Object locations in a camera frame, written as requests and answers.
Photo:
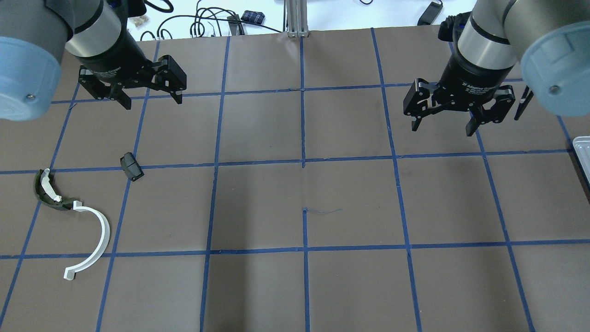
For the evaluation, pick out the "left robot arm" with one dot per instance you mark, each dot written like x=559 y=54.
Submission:
x=34 y=34

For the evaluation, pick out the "dark green brake shoe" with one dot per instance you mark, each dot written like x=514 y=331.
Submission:
x=47 y=194

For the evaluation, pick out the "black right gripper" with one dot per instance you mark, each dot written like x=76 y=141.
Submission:
x=466 y=79

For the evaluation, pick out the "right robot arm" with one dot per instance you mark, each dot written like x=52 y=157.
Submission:
x=549 y=39

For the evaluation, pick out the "dark patterned small box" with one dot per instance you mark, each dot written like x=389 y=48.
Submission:
x=253 y=17

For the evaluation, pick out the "aluminium frame post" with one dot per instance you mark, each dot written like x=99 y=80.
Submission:
x=296 y=18

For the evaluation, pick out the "white metal tray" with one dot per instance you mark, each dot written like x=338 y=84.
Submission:
x=581 y=148

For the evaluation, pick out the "dark grey brake pad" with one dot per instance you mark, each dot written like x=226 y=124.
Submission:
x=131 y=168

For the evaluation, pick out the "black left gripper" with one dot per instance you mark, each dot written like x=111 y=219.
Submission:
x=116 y=59

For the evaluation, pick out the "black power adapter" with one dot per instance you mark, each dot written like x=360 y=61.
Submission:
x=431 y=13

